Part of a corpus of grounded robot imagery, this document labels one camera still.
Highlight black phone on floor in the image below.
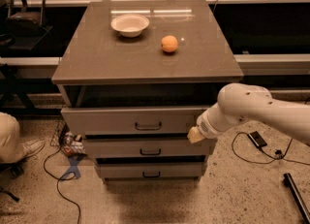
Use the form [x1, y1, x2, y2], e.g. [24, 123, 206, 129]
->
[248, 131, 267, 148]

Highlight black cable left floor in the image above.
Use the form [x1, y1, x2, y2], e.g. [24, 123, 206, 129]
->
[43, 146, 82, 224]

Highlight grey bottom drawer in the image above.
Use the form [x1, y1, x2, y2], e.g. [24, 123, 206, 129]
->
[95, 162, 207, 180]

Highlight snack bags on floor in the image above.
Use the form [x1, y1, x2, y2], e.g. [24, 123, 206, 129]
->
[60, 132, 86, 156]

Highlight white sneaker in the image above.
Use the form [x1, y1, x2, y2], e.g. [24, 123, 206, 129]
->
[22, 141, 45, 158]

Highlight white paper bowl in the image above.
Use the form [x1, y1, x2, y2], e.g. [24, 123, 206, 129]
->
[110, 14, 149, 38]

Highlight grey drawer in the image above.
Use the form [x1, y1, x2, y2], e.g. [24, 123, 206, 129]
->
[83, 137, 216, 158]
[95, 162, 207, 180]
[61, 107, 205, 136]

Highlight black cable floor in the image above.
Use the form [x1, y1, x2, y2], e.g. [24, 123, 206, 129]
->
[231, 131, 310, 167]
[43, 146, 82, 224]

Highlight grey middle drawer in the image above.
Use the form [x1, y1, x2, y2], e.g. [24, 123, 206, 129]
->
[83, 137, 216, 158]

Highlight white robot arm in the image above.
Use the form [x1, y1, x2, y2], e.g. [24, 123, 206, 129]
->
[188, 83, 310, 145]

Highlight black bar on floor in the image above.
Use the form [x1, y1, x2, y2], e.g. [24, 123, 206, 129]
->
[283, 173, 310, 224]

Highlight black cable right floor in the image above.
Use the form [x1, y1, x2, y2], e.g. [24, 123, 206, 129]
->
[231, 131, 310, 167]

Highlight grey top drawer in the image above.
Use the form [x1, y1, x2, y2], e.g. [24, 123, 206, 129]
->
[61, 107, 205, 136]

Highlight black chair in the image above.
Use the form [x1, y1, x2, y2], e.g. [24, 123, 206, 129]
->
[0, 0, 48, 50]

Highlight person's beige trouser leg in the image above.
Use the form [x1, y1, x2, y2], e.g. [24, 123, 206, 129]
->
[0, 112, 25, 164]

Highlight orange fruit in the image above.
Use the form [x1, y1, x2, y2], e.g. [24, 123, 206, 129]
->
[161, 36, 178, 53]

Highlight grey drawer cabinet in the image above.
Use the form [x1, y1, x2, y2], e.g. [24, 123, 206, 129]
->
[52, 0, 243, 167]

